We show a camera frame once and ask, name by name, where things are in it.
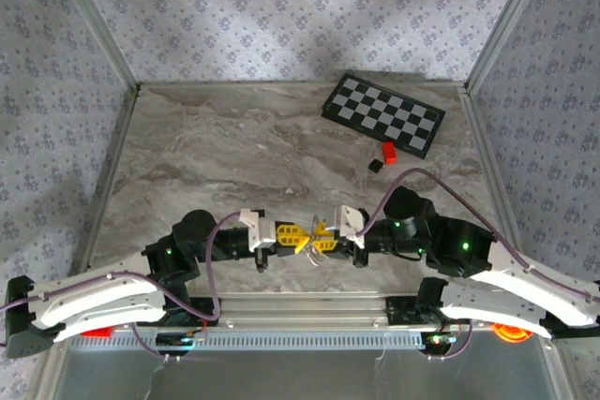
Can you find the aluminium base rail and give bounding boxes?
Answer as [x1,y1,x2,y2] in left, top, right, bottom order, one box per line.
[55,290,562,331]

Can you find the grey slotted cable duct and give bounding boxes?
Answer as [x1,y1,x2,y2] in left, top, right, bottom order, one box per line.
[100,329,426,352]

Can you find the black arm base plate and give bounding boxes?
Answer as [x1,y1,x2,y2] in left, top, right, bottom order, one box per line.
[384,295,444,326]
[185,296,222,330]

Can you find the aluminium frame post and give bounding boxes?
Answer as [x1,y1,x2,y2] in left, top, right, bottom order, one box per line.
[46,0,143,92]
[466,0,560,95]

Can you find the orange curved plastic piece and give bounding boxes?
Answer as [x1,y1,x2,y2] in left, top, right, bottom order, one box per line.
[489,322,533,344]

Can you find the silver keyring with chain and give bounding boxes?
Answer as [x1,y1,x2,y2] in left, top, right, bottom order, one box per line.
[303,215,330,269]

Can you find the grey metal sheet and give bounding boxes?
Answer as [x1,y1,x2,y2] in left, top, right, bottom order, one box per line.
[51,348,563,400]

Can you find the black grey chessboard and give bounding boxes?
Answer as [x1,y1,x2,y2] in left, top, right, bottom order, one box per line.
[320,72,447,160]

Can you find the floral patterned backdrop cloth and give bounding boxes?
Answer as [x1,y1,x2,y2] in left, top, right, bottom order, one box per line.
[0,0,137,400]
[471,0,600,400]
[60,0,540,83]

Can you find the small circuit board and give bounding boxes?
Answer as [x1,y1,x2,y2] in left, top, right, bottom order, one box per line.
[421,332,459,349]
[156,332,208,350]

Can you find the aluminium table side rail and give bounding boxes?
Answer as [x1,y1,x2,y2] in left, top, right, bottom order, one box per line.
[69,83,142,293]
[460,83,524,256]

